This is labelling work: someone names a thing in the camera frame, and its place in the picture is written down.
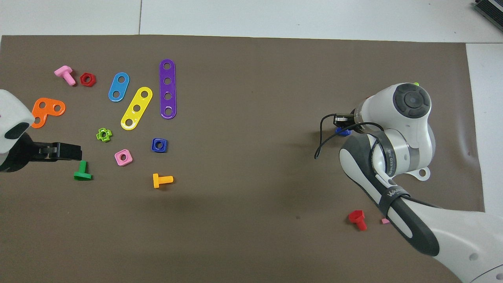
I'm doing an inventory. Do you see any purple four-hole plate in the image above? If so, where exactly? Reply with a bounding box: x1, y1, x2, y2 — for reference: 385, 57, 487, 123
159, 59, 177, 120

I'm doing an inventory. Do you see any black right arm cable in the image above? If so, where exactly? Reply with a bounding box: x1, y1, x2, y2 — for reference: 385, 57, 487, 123
314, 113, 385, 160

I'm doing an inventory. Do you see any green toy bolt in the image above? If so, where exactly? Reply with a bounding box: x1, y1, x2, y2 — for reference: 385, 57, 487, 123
73, 160, 93, 182

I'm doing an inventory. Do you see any blue two-hole plate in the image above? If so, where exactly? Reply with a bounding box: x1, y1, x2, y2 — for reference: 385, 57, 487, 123
108, 72, 130, 103

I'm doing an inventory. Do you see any orange toy bolt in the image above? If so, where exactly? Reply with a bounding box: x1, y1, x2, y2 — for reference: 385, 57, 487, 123
152, 173, 174, 189

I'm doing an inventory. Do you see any brown table mat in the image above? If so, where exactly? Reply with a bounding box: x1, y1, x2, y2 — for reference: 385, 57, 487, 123
0, 35, 485, 283

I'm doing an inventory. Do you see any red toy bolt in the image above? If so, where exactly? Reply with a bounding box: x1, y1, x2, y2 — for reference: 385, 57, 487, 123
348, 210, 368, 232

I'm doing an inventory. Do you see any yellow three-hole plate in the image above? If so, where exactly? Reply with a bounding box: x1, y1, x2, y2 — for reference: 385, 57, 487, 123
120, 86, 153, 131

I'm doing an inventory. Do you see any pink square toy nut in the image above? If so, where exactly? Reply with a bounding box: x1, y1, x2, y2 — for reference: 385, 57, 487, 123
114, 149, 133, 167

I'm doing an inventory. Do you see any dark striped object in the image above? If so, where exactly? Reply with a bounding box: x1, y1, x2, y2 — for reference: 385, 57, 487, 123
473, 0, 503, 33

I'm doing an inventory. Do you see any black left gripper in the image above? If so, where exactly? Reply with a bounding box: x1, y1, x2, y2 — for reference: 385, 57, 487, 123
0, 133, 82, 173

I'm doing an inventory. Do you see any white curved perforated plate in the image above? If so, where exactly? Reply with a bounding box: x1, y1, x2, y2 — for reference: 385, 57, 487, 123
408, 167, 431, 182

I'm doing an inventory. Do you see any orange heart-shaped plate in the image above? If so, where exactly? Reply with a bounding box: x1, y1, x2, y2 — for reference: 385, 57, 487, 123
30, 97, 66, 129

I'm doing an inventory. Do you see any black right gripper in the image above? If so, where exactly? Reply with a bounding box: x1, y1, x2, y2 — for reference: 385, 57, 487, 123
334, 113, 356, 128

